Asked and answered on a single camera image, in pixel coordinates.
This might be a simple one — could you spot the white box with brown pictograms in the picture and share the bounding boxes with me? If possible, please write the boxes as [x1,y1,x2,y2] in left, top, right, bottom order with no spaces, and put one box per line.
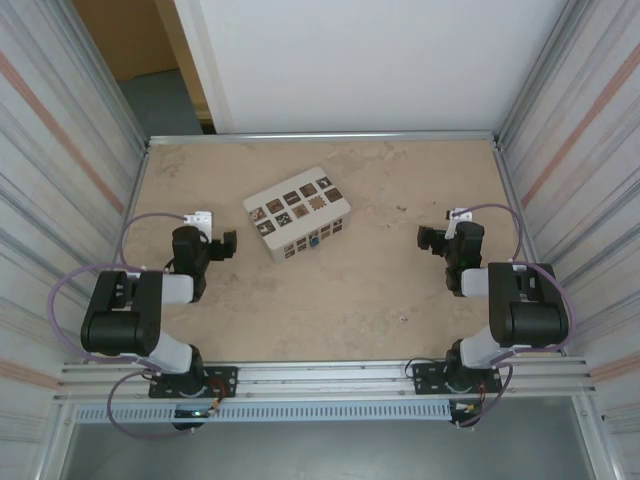
[242,167,353,265]

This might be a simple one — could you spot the brown cardboard sheet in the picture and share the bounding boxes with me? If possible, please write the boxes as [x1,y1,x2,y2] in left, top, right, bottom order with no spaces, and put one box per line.
[73,0,179,81]

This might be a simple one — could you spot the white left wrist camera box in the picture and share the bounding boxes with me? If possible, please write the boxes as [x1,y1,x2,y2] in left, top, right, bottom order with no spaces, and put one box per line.
[183,210,214,232]

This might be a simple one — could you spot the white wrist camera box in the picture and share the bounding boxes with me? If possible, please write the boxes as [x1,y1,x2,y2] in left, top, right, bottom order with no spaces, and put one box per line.
[446,208,474,239]
[183,210,214,232]

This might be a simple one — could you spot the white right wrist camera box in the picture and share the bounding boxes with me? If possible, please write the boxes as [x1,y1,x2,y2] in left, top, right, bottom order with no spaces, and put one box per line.
[446,208,474,239]

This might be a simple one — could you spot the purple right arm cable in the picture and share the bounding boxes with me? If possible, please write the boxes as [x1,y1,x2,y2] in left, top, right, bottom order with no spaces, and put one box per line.
[462,203,577,430]

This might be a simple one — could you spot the aluminium table side rail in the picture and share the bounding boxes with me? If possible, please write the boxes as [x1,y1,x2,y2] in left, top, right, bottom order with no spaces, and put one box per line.
[88,142,152,364]
[492,139,569,357]

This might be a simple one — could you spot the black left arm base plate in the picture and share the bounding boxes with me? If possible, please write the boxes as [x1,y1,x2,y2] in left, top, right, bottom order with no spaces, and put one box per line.
[148,366,239,400]

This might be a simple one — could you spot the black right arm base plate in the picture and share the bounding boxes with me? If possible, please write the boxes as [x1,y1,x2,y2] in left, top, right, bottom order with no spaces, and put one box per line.
[412,362,503,396]

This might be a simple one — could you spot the aluminium table end rail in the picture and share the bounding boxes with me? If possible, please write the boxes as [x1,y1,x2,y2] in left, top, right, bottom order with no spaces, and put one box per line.
[146,130,503,147]

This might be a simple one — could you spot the aluminium mounting rail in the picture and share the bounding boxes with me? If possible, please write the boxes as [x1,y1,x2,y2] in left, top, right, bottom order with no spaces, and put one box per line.
[58,357,599,404]

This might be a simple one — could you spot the grey slotted cable duct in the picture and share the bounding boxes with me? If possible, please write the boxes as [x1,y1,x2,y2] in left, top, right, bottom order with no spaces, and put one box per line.
[73,402,454,424]

